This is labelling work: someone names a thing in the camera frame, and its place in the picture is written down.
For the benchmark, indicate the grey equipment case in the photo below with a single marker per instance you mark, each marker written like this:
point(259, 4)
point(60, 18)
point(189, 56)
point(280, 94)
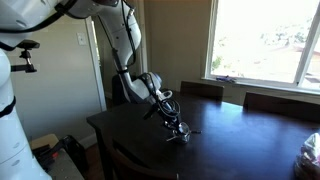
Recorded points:
point(63, 168)

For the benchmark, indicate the white-framed window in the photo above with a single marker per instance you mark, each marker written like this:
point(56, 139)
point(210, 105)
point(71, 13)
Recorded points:
point(260, 40)

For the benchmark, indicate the straight-back dark wooden chair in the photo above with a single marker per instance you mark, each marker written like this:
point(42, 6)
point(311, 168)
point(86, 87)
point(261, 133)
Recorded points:
point(201, 90)
point(283, 106)

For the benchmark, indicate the small blue object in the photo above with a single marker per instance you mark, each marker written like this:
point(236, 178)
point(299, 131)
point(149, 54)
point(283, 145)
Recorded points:
point(226, 79)

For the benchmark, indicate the white door casing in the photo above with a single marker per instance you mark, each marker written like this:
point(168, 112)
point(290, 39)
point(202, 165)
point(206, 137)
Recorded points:
point(96, 66)

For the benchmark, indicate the black bag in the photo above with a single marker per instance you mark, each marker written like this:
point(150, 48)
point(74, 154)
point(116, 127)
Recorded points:
point(71, 150)

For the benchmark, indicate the largest steel measuring cup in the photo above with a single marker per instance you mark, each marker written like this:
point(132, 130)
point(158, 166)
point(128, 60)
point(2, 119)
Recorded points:
point(182, 138)

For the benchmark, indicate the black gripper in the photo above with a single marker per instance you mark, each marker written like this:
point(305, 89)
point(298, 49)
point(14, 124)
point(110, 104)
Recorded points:
point(168, 116)

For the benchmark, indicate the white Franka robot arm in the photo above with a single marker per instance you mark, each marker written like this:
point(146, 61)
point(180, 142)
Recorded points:
point(126, 33)

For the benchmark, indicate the tan cardboard box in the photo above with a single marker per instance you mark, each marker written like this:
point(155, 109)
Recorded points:
point(43, 140)

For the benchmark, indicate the white wall switch plate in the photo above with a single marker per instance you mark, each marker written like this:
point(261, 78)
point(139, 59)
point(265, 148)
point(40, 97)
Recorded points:
point(81, 38)

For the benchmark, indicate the black clamp bracket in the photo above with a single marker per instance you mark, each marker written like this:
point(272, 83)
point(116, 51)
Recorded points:
point(26, 56)

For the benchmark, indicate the black chair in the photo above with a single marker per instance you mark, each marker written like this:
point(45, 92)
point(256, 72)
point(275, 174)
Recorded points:
point(116, 91)

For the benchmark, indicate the curved-back dark wooden chair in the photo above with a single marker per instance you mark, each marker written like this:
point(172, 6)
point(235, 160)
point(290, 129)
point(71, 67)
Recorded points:
point(140, 168)

